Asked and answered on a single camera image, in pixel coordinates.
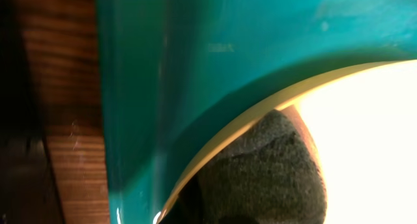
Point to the green scrub sponge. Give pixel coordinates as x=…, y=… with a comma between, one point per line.
x=266, y=175

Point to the teal plastic tray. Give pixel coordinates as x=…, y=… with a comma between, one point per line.
x=175, y=72

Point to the yellow plate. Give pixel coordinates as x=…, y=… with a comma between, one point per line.
x=359, y=126

